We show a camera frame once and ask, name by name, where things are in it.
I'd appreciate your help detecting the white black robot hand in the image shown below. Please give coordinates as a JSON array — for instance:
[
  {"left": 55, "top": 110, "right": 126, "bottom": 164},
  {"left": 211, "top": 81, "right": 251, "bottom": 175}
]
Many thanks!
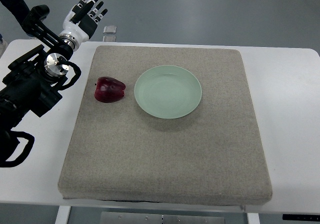
[{"left": 59, "top": 0, "right": 108, "bottom": 52}]

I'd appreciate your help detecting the red apple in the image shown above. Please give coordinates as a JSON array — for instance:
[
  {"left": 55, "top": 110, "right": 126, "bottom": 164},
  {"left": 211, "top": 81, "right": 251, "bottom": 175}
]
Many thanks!
[{"left": 94, "top": 76, "right": 126, "bottom": 103}]

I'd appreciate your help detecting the light green plate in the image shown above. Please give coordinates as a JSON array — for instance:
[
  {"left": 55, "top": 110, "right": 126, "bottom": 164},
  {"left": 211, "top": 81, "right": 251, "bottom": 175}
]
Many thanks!
[{"left": 134, "top": 65, "right": 202, "bottom": 119}]

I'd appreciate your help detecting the upper floor outlet cover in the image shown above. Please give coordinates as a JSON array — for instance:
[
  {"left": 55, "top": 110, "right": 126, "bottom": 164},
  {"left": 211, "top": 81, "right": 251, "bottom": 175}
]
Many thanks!
[{"left": 103, "top": 25, "right": 117, "bottom": 34}]

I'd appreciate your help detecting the floor outlet cover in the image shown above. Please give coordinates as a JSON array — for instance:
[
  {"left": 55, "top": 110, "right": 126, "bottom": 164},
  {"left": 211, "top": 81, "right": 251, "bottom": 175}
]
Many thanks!
[
  {"left": 102, "top": 35, "right": 116, "bottom": 42},
  {"left": 103, "top": 25, "right": 117, "bottom": 34}
]

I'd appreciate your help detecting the lower floor outlet cover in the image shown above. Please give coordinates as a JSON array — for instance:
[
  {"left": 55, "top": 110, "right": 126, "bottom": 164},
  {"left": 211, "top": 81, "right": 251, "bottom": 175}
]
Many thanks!
[{"left": 102, "top": 35, "right": 116, "bottom": 42}]

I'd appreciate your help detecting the grey fabric cushion mat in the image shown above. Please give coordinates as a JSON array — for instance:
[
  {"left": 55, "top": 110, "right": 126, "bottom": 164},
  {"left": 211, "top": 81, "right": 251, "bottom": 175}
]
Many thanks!
[{"left": 58, "top": 45, "right": 273, "bottom": 206}]

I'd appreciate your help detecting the white table leg left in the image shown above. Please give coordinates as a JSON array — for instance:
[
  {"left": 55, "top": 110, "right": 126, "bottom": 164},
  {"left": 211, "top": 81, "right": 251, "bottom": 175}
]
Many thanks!
[{"left": 54, "top": 205, "right": 71, "bottom": 224}]

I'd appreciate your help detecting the white table leg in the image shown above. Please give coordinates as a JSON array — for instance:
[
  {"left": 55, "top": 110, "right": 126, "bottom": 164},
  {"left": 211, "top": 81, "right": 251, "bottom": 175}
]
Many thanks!
[
  {"left": 246, "top": 213, "right": 261, "bottom": 224},
  {"left": 54, "top": 205, "right": 71, "bottom": 224}
]

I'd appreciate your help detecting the white table leg right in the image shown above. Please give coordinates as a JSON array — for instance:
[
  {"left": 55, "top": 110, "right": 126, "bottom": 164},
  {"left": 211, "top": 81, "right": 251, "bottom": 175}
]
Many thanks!
[{"left": 246, "top": 213, "right": 261, "bottom": 224}]

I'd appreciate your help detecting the black table control panel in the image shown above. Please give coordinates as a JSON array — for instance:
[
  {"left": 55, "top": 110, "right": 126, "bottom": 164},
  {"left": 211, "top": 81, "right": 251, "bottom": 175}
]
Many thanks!
[{"left": 282, "top": 214, "right": 320, "bottom": 222}]

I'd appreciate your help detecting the metal base plate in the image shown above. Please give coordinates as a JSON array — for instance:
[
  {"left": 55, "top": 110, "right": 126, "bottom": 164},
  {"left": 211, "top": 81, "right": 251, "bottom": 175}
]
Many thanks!
[{"left": 99, "top": 211, "right": 226, "bottom": 224}]

